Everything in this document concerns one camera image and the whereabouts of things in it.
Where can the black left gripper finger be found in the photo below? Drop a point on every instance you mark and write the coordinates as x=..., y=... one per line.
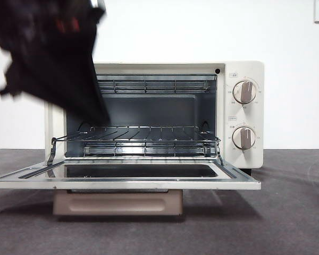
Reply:
x=87, y=98

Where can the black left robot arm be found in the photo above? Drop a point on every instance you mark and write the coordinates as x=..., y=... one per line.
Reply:
x=42, y=40

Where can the cream oven knob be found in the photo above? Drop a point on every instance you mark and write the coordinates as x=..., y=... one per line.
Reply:
x=245, y=92
x=244, y=137

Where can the cream Toshiba toaster oven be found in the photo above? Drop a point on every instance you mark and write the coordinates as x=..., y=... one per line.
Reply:
x=244, y=159

